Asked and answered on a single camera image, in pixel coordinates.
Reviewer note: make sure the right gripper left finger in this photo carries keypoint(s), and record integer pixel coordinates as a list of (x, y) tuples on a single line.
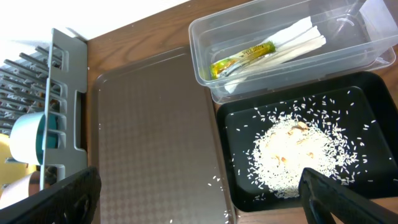
[(71, 200)]

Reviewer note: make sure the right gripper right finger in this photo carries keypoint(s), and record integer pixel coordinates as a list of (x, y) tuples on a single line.
[(323, 200)]

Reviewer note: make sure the light blue bowl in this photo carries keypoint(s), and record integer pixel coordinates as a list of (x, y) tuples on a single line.
[(26, 138)]

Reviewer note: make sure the green orange snack wrapper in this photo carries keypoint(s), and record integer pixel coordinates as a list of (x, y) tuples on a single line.
[(228, 65)]

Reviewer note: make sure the pink white bowl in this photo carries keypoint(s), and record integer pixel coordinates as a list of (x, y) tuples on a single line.
[(20, 189)]

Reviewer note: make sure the yellow plate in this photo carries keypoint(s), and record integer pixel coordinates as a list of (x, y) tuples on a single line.
[(14, 171)]

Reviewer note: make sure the pile of rice waste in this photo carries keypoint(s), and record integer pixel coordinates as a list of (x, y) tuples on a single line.
[(333, 133)]

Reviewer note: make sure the black waste tray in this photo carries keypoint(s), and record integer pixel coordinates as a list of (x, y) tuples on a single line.
[(382, 107)]

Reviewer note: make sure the dark brown serving tray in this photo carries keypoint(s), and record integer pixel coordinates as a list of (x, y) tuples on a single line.
[(155, 144)]

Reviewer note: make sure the grey dish rack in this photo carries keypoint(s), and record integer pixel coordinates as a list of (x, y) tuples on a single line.
[(52, 80)]

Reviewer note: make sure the clear plastic bin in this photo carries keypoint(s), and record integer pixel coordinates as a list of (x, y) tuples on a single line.
[(357, 34)]

